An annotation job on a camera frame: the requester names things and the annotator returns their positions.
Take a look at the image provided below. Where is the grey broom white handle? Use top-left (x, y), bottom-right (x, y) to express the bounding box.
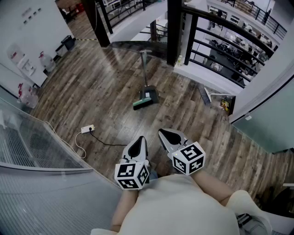
top-left (198, 86), bottom-right (233, 106)

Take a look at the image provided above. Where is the white water dispenser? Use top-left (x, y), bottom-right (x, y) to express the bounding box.
top-left (17, 55), bottom-right (37, 76)

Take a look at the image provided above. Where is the frosted glass panel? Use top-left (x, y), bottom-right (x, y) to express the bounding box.
top-left (231, 78), bottom-right (294, 154)

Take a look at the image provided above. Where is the person's cream shirt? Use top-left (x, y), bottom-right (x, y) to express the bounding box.
top-left (90, 173), bottom-right (273, 235)

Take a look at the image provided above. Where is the clear water jug red cap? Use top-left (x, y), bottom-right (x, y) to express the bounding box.
top-left (17, 82), bottom-right (33, 98)
top-left (20, 90), bottom-right (39, 109)
top-left (38, 51), bottom-right (57, 73)

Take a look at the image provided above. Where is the green broom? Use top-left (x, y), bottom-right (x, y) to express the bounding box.
top-left (132, 49), bottom-right (154, 111)

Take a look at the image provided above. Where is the dispenser water bottle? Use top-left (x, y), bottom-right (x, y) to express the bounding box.
top-left (6, 43), bottom-right (25, 65)

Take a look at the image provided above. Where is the black metal railing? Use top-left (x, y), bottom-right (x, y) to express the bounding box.
top-left (220, 0), bottom-right (288, 41)
top-left (96, 0), bottom-right (168, 35)
top-left (183, 4), bottom-right (276, 89)

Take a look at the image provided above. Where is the dark box with yellow items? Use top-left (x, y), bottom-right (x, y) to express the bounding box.
top-left (220, 95), bottom-right (237, 117)

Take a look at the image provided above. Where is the grey dustpan with handle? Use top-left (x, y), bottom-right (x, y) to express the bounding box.
top-left (139, 49), bottom-right (159, 104)

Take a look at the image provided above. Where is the white trash bin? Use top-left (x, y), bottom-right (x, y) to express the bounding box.
top-left (55, 43), bottom-right (69, 57)

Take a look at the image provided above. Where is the person's left forearm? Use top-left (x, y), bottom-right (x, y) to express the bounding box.
top-left (110, 188), bottom-right (140, 233)

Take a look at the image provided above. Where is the black power cable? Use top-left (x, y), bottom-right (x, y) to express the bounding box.
top-left (88, 127), bottom-right (128, 146)

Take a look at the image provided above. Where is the glass partition with blinds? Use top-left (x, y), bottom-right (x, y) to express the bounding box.
top-left (0, 86), bottom-right (124, 235)

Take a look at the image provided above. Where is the white power cable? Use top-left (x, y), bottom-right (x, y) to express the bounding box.
top-left (45, 121), bottom-right (87, 159)

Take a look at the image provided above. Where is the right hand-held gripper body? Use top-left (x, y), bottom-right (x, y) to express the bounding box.
top-left (167, 138), bottom-right (206, 176)

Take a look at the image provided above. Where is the person's right forearm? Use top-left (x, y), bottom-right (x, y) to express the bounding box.
top-left (192, 170), bottom-right (235, 207)

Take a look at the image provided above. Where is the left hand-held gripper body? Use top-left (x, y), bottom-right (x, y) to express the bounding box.
top-left (114, 157), bottom-right (151, 190)

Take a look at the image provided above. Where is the dark wooden post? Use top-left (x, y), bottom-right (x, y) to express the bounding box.
top-left (167, 0), bottom-right (185, 67)
top-left (80, 0), bottom-right (111, 48)

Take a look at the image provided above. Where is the black trash bin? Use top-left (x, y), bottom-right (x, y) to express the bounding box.
top-left (61, 35), bottom-right (76, 51)

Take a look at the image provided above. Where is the white power strip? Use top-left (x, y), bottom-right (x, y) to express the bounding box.
top-left (80, 124), bottom-right (96, 134)

